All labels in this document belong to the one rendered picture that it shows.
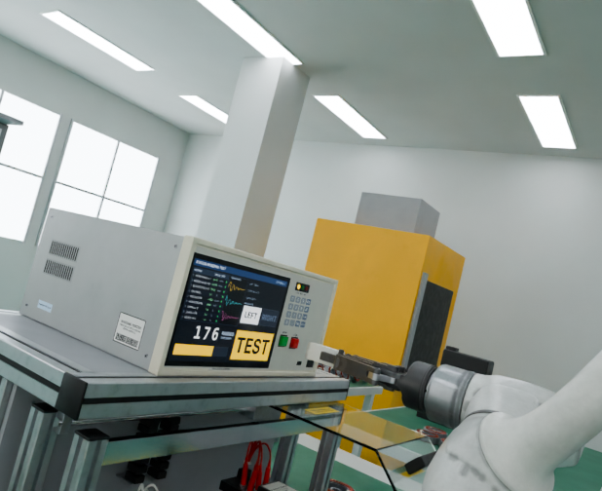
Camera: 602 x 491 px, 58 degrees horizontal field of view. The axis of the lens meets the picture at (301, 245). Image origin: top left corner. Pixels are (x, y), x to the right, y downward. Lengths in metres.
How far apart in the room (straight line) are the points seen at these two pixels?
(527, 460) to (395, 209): 4.34
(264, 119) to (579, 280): 3.47
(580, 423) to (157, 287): 0.57
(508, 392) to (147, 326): 0.52
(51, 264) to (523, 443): 0.80
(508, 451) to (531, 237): 5.57
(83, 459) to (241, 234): 4.22
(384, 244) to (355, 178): 2.61
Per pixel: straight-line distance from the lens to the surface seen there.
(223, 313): 0.88
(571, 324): 6.01
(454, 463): 0.68
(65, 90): 8.00
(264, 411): 1.08
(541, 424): 0.66
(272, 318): 0.98
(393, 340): 4.47
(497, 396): 0.81
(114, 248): 0.93
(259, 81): 5.27
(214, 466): 1.20
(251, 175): 4.90
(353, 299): 4.65
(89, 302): 0.95
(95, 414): 0.73
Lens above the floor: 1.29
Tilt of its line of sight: 4 degrees up
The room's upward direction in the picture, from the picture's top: 14 degrees clockwise
